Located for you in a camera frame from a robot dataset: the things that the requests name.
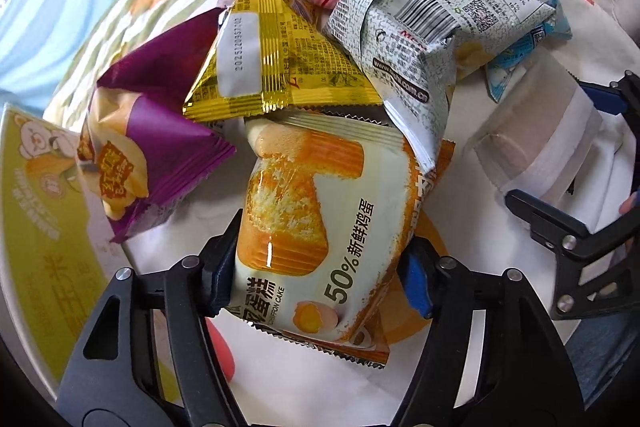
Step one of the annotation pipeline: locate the purple chip packet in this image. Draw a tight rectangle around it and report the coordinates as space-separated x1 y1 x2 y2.
75 9 237 244

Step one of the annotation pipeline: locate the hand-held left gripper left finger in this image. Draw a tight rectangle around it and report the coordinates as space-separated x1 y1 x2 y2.
56 209 246 427

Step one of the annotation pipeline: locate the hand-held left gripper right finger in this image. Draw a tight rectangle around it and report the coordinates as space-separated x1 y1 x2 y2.
390 237 586 427

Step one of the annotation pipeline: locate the striped floral blanket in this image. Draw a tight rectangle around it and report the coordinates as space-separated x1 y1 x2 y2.
42 0 241 138

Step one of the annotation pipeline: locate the yellow-green cardboard box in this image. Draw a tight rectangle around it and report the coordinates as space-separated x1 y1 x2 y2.
0 103 166 403

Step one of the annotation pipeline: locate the person's right hand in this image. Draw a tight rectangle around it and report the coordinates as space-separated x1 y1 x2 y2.
619 189 640 217

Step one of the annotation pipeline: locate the orange cake snack packet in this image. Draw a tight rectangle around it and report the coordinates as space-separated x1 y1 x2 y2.
234 109 456 370

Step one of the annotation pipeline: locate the gold foil snack packet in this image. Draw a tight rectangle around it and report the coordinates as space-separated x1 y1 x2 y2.
182 0 383 122

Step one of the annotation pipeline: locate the pinkish red object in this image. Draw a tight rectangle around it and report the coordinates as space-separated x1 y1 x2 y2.
202 322 238 385

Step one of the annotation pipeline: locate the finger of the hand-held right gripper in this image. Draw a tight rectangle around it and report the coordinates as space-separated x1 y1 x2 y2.
577 69 640 128
504 189 640 323

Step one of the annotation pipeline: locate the person's blue jeans leg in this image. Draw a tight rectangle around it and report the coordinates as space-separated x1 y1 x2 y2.
565 302 640 427

